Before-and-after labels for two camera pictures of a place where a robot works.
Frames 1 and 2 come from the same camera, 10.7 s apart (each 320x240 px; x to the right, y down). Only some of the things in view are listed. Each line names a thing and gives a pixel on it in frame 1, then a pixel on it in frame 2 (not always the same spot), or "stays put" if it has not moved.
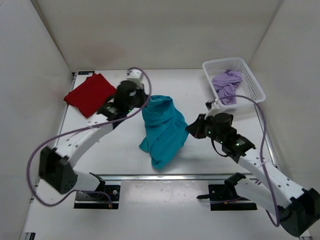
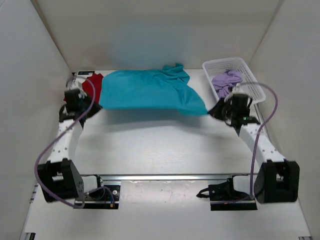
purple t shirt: (225, 85) stays put
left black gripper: (140, 91) to (96, 108)
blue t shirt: (165, 129) to (167, 89)
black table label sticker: (86, 72) stays put
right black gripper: (196, 129) to (215, 112)
